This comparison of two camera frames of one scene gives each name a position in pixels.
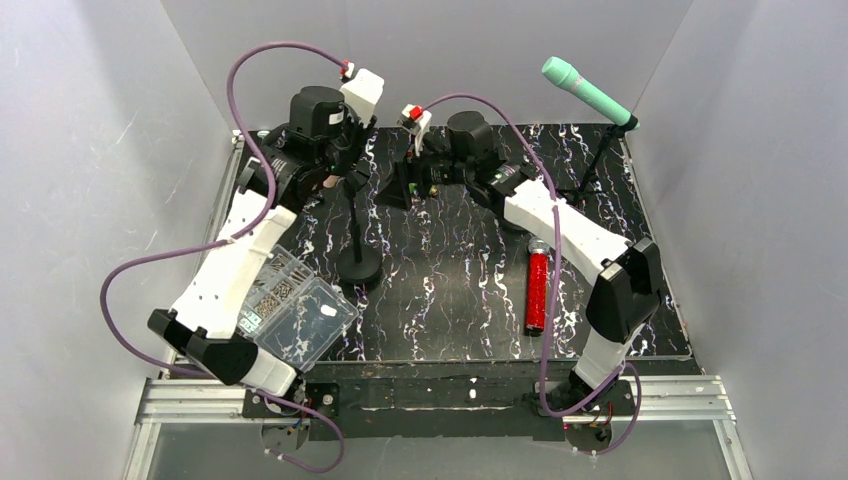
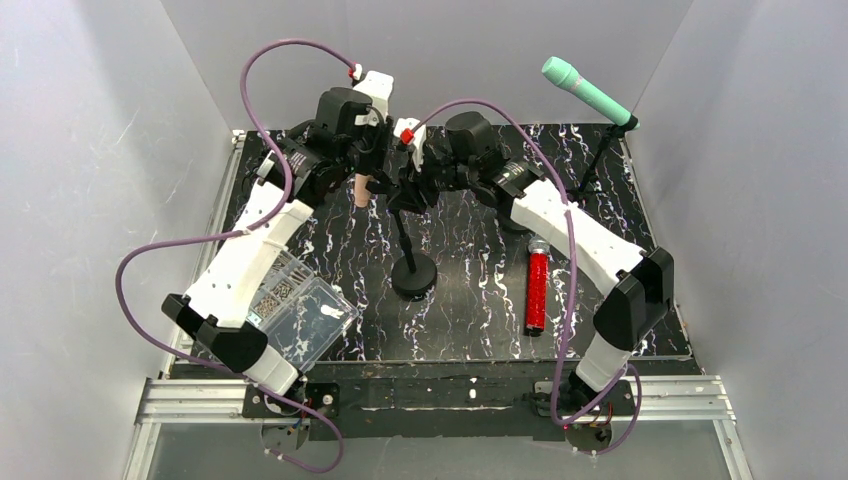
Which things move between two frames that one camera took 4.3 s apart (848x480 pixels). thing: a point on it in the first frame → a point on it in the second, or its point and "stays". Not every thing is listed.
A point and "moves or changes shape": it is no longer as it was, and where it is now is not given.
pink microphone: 330,181 moves or changes shape
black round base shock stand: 513,226 stays
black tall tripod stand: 580,193 stays
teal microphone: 565,75 stays
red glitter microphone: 537,285 stays
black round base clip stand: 359,265 → 415,275
